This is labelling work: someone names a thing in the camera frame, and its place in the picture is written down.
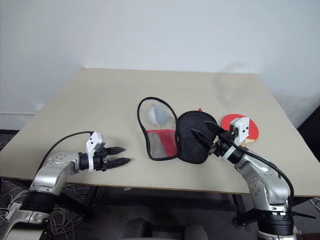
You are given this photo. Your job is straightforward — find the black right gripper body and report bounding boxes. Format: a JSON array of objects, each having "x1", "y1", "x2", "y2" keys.
[{"x1": 208, "y1": 129, "x2": 238, "y2": 158}]

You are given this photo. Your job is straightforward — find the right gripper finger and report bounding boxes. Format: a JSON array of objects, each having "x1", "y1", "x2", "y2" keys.
[
  {"x1": 203, "y1": 120, "x2": 225, "y2": 137},
  {"x1": 190, "y1": 128, "x2": 215, "y2": 151}
]

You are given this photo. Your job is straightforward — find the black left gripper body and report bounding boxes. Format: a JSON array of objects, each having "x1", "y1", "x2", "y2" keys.
[{"x1": 93, "y1": 142, "x2": 110, "y2": 173}]

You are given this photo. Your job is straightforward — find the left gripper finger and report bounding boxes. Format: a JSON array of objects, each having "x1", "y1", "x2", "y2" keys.
[
  {"x1": 106, "y1": 157, "x2": 132, "y2": 171},
  {"x1": 106, "y1": 146, "x2": 126, "y2": 156}
]

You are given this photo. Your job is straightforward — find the black zippered paddle case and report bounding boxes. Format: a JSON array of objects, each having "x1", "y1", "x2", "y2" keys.
[{"x1": 136, "y1": 96, "x2": 219, "y2": 165}]

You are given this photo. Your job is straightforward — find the red table tennis paddle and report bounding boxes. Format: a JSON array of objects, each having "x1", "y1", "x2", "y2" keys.
[{"x1": 220, "y1": 113, "x2": 261, "y2": 149}]

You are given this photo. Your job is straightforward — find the black furniture piece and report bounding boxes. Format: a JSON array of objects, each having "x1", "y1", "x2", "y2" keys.
[{"x1": 296, "y1": 103, "x2": 320, "y2": 152}]

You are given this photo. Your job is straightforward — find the dark rounded shape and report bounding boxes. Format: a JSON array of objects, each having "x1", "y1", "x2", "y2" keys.
[{"x1": 183, "y1": 224, "x2": 209, "y2": 240}]

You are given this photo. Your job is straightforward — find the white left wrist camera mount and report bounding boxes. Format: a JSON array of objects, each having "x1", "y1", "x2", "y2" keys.
[{"x1": 85, "y1": 131, "x2": 104, "y2": 156}]

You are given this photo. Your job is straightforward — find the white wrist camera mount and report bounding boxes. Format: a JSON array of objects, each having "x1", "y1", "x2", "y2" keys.
[
  {"x1": 85, "y1": 131, "x2": 104, "y2": 156},
  {"x1": 229, "y1": 116, "x2": 251, "y2": 145}
]

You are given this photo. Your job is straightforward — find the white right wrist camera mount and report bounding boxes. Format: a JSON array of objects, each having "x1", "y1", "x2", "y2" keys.
[{"x1": 229, "y1": 116, "x2": 251, "y2": 145}]

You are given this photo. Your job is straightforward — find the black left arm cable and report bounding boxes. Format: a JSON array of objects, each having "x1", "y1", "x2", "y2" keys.
[{"x1": 39, "y1": 131, "x2": 95, "y2": 174}]

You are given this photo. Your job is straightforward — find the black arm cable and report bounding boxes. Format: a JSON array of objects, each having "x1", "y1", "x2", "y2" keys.
[
  {"x1": 39, "y1": 131, "x2": 95, "y2": 174},
  {"x1": 230, "y1": 139, "x2": 295, "y2": 215}
]

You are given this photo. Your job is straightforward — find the black table frame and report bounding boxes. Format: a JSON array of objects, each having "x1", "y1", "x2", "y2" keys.
[{"x1": 58, "y1": 184, "x2": 253, "y2": 227}]

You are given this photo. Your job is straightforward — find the tangled white floor cables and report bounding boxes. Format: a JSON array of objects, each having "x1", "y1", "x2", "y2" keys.
[{"x1": 0, "y1": 178, "x2": 87, "y2": 240}]

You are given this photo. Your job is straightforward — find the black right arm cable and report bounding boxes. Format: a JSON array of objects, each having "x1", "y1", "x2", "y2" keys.
[{"x1": 230, "y1": 139, "x2": 295, "y2": 215}]

